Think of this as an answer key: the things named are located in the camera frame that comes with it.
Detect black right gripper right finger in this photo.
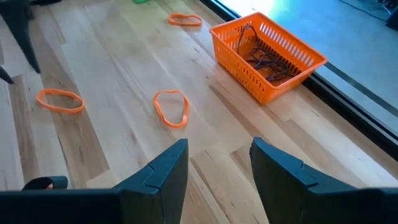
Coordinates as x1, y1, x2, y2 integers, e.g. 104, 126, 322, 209
249, 138, 355, 224

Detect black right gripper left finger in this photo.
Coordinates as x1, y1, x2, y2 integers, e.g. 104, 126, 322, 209
113, 139, 190, 224

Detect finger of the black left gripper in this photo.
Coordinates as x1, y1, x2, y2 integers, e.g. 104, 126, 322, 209
0, 65, 15, 85
0, 0, 42, 75

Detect wide black rubber band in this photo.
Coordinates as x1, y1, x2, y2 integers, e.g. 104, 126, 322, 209
21, 175, 69, 191

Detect orange plastic basket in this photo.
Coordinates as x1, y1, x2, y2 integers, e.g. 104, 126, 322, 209
208, 11, 329, 106

